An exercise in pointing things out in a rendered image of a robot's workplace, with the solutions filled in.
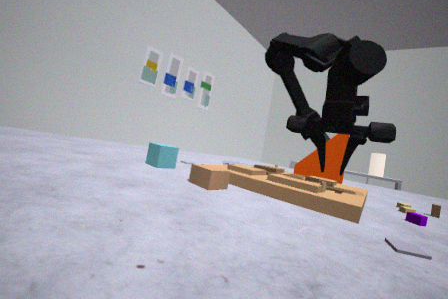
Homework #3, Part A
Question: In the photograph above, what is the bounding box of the teal cube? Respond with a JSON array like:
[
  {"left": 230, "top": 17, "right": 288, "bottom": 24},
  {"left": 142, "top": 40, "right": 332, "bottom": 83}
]
[{"left": 145, "top": 143, "right": 178, "bottom": 168}]

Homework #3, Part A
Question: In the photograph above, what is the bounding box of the purple block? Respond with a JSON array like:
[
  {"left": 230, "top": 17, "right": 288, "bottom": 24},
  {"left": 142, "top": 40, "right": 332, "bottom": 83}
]
[{"left": 405, "top": 211, "right": 428, "bottom": 227}]

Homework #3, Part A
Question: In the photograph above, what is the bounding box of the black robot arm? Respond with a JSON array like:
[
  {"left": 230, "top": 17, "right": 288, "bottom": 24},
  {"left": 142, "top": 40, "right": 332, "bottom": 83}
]
[{"left": 265, "top": 32, "right": 387, "bottom": 123}]

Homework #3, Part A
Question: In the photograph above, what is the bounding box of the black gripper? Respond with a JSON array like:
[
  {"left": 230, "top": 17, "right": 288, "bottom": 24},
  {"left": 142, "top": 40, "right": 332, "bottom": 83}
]
[{"left": 286, "top": 89, "right": 396, "bottom": 175}]

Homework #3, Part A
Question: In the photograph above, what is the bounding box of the dark grey bent rod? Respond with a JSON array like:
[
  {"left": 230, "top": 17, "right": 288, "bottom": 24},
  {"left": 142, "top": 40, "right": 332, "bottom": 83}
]
[{"left": 385, "top": 238, "right": 432, "bottom": 260}]

